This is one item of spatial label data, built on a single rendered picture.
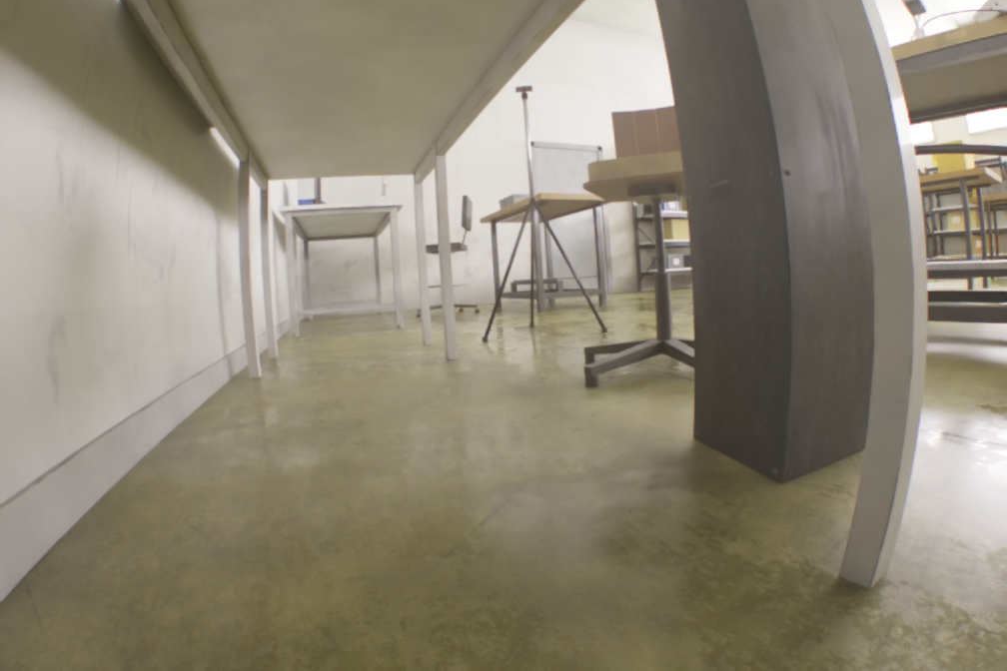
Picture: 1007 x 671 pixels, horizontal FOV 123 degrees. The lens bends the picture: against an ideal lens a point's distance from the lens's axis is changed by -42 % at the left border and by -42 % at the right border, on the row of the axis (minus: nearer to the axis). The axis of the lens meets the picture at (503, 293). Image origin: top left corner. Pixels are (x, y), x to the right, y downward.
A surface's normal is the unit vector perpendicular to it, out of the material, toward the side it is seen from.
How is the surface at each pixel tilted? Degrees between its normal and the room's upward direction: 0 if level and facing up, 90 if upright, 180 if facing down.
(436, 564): 0
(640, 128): 90
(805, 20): 90
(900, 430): 90
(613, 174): 90
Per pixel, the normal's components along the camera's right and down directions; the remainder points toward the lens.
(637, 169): -0.45, 0.06
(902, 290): -0.94, 0.07
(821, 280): 0.18, 0.02
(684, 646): -0.07, -1.00
